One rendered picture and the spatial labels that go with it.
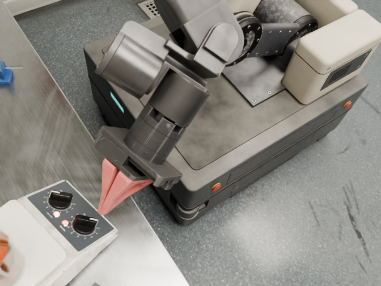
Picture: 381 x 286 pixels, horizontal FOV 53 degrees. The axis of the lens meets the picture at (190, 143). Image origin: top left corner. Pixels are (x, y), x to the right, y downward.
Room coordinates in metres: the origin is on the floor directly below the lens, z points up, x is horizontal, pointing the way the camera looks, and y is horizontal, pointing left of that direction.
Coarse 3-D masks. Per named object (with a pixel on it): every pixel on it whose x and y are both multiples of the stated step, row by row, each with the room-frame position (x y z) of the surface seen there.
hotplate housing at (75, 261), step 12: (36, 192) 0.21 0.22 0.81; (24, 204) 0.18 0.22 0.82; (36, 216) 0.17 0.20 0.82; (48, 228) 0.15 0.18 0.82; (60, 240) 0.14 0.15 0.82; (108, 240) 0.16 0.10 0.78; (72, 252) 0.13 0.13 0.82; (84, 252) 0.13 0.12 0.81; (96, 252) 0.14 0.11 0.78; (72, 264) 0.11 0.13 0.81; (84, 264) 0.12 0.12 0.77; (48, 276) 0.09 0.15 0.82; (60, 276) 0.09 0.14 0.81; (72, 276) 0.10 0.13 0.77
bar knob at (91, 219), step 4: (76, 216) 0.18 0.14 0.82; (80, 216) 0.18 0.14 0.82; (84, 216) 0.18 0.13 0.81; (76, 220) 0.17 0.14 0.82; (80, 220) 0.17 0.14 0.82; (84, 220) 0.17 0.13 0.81; (88, 220) 0.18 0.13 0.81; (92, 220) 0.18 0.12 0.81; (96, 220) 0.18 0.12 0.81; (76, 224) 0.17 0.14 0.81; (80, 224) 0.17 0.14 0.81; (84, 224) 0.17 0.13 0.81; (88, 224) 0.17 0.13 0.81; (92, 224) 0.17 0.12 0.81; (96, 224) 0.18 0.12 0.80; (76, 228) 0.16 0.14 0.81; (80, 228) 0.16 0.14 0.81; (84, 228) 0.17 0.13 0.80; (88, 228) 0.17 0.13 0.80; (92, 228) 0.17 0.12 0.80; (80, 232) 0.16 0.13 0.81; (84, 232) 0.16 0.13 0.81; (88, 232) 0.16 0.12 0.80
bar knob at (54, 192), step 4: (52, 192) 0.21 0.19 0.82; (56, 192) 0.21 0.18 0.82; (60, 192) 0.21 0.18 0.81; (64, 192) 0.21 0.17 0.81; (52, 196) 0.20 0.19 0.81; (56, 196) 0.20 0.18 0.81; (60, 196) 0.20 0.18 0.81; (64, 196) 0.20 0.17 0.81; (68, 196) 0.21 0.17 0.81; (72, 196) 0.21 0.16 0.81; (52, 200) 0.20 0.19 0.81; (56, 200) 0.20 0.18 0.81; (60, 200) 0.20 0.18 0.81; (64, 200) 0.20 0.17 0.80; (68, 200) 0.20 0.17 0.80; (52, 204) 0.19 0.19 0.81; (56, 204) 0.19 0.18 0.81; (60, 204) 0.19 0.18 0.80; (64, 204) 0.20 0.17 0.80; (68, 204) 0.20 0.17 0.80; (56, 208) 0.19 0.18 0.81; (60, 208) 0.19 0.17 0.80; (64, 208) 0.19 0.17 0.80
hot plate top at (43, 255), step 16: (0, 208) 0.16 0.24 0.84; (16, 208) 0.17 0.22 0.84; (0, 224) 0.14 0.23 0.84; (16, 224) 0.14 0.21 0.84; (32, 224) 0.15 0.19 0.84; (16, 240) 0.12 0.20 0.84; (32, 240) 0.13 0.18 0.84; (48, 240) 0.13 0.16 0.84; (32, 256) 0.11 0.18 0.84; (48, 256) 0.11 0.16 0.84; (64, 256) 0.11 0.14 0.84; (32, 272) 0.09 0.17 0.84; (48, 272) 0.09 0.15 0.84
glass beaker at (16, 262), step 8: (0, 232) 0.11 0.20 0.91; (8, 240) 0.10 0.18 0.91; (8, 248) 0.10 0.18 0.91; (16, 248) 0.11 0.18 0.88; (8, 256) 0.09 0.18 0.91; (16, 256) 0.09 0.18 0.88; (0, 264) 0.08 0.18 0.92; (8, 264) 0.08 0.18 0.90; (16, 264) 0.09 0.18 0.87; (24, 264) 0.09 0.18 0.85; (0, 272) 0.07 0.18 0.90; (8, 272) 0.08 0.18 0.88; (16, 272) 0.08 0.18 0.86; (0, 280) 0.07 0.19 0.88; (8, 280) 0.07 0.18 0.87; (16, 280) 0.07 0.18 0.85
